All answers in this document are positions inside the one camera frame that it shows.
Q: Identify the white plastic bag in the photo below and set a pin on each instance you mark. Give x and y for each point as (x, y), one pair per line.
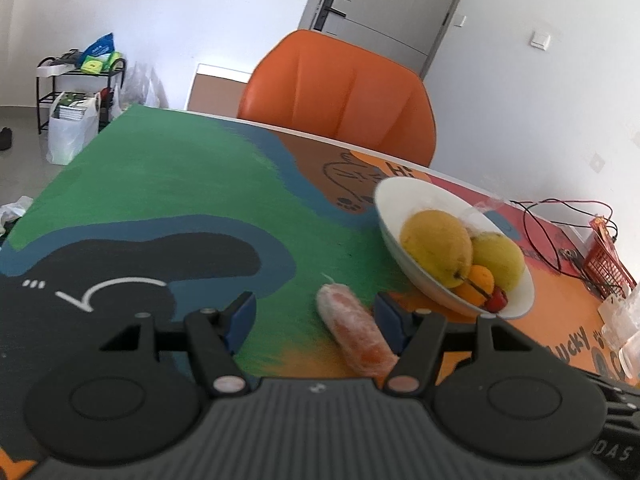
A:
(67, 135)

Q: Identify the large white wall switch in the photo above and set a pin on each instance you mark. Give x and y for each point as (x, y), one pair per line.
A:
(540, 40)

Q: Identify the red plastic basket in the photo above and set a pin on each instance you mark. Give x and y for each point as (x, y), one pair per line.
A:
(607, 265)

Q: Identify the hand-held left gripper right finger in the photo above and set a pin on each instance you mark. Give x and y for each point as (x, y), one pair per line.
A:
(392, 320)

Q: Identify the grey door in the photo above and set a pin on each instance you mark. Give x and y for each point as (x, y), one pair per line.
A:
(390, 0)

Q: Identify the white wall socket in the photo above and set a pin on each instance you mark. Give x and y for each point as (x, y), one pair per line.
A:
(596, 163)

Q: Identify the white plate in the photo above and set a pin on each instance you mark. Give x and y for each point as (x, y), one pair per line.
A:
(400, 200)

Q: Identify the yellow-green pear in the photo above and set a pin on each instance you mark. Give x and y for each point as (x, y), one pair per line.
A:
(500, 260)

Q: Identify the yellow pear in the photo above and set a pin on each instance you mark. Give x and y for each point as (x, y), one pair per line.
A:
(435, 245)

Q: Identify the blue bag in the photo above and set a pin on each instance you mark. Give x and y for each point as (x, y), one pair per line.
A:
(100, 46)

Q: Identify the brown board with white frame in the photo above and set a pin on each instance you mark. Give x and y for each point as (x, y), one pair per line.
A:
(215, 87)

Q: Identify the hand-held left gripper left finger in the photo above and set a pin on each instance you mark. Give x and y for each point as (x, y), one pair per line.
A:
(240, 322)

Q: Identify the crumpled white bag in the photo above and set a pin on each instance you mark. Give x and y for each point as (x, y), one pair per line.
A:
(15, 210)

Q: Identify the black shelf rack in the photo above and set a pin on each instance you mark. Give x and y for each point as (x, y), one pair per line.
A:
(47, 97)

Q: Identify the green packet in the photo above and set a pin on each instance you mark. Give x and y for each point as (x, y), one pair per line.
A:
(97, 63)

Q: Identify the plastic-wrapped carrot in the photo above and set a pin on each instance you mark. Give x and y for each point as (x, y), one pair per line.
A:
(350, 325)

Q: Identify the orange chair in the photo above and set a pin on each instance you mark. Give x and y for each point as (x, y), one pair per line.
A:
(340, 90)

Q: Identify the clear plastic cup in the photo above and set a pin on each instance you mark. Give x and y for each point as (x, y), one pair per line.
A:
(631, 360)
(622, 310)

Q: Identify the red snack packet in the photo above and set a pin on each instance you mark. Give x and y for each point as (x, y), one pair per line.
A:
(604, 227)

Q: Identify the small red berry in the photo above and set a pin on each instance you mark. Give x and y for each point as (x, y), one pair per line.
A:
(496, 301)

